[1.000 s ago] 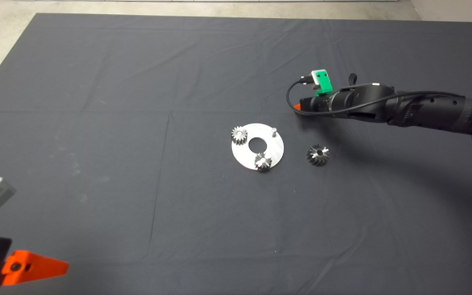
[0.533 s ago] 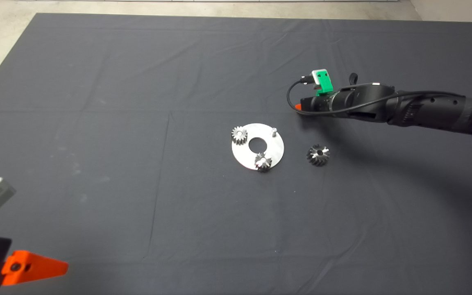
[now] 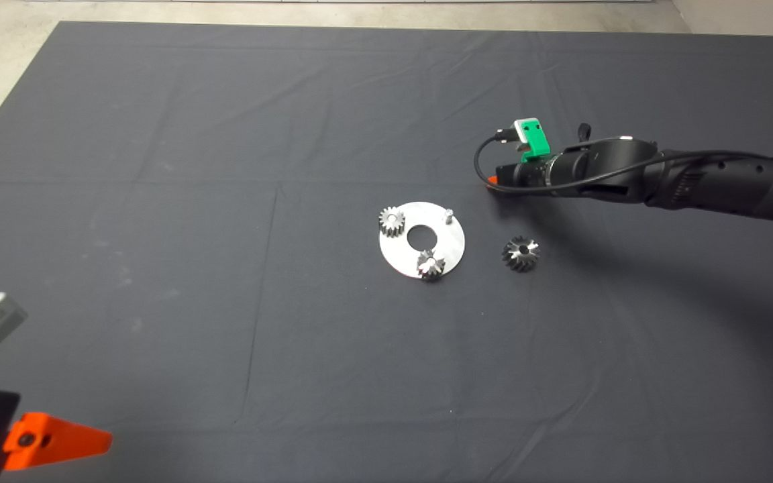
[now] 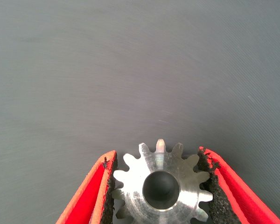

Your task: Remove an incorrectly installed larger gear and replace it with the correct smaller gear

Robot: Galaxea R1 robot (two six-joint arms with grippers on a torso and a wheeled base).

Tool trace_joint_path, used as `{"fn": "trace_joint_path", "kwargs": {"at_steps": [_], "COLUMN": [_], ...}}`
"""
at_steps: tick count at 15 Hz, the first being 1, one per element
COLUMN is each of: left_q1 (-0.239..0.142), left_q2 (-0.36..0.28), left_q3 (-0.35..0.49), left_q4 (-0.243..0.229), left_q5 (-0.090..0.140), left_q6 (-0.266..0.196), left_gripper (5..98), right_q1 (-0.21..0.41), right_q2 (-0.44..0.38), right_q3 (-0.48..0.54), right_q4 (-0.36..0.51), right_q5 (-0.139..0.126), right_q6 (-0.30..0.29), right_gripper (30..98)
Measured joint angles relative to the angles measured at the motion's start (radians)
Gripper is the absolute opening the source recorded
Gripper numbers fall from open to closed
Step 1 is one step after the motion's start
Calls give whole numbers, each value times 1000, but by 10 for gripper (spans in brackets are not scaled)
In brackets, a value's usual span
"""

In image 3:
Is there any dark grey table cloth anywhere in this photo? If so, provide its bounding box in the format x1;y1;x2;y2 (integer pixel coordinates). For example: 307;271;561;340
0;20;773;483

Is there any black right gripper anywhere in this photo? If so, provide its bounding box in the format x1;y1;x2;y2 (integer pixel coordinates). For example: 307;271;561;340
486;156;555;195

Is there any black right camera cable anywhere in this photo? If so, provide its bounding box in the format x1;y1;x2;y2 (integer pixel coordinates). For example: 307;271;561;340
473;134;773;313

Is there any large steel bevel gear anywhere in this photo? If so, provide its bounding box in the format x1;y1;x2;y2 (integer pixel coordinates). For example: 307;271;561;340
501;235;541;273

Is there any steel spur gear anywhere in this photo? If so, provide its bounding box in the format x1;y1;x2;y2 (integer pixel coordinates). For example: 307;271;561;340
378;207;407;237

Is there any green right camera mount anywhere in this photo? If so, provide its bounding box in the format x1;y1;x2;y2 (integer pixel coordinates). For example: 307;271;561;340
519;118;552;164

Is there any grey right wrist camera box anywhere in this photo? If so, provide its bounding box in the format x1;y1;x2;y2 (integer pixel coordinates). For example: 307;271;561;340
499;119;540;150

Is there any round metal plate with hole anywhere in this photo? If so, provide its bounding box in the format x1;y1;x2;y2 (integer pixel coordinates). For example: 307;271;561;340
379;201;466;278

